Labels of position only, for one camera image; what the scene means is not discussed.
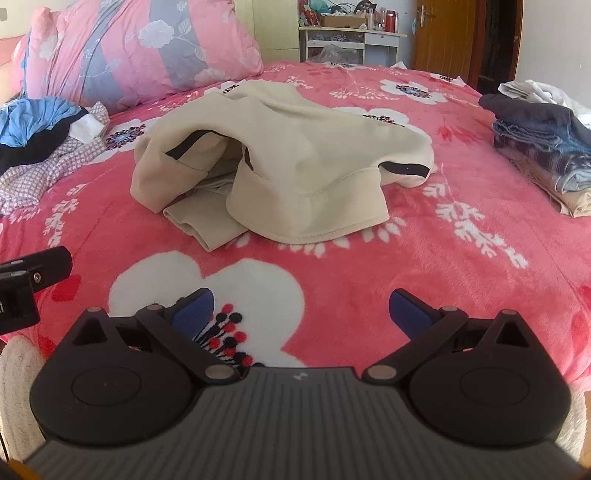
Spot white cloth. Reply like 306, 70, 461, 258
69, 113, 105, 141

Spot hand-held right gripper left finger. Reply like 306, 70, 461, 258
69, 287, 242, 387

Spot pink headboard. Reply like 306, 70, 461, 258
0, 37, 28, 104

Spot cardboard box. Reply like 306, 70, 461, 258
321, 14, 368, 28

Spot stack of folded clothes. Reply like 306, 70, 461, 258
492, 119, 591, 155

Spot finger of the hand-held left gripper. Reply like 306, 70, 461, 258
0, 246, 73, 292

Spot beige trousers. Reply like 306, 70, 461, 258
508, 148, 591, 219

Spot beige hoodie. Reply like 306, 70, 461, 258
129, 79, 438, 252

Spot black garment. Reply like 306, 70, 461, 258
0, 107, 89, 176

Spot pink grey floral quilt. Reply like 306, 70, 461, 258
11, 0, 265, 114

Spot white desk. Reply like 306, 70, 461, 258
298, 25, 409, 65

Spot clear plastic bag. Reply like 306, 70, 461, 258
314, 44, 361, 64

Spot wooden door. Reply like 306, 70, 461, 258
413, 0, 476, 86

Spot pale yellow wardrobe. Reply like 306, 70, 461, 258
233, 0, 301, 63

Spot plaid shirt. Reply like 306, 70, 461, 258
494, 136, 591, 192

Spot blue garment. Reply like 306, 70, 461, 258
0, 98, 84, 148

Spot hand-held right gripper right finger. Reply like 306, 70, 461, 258
362, 288, 532, 387

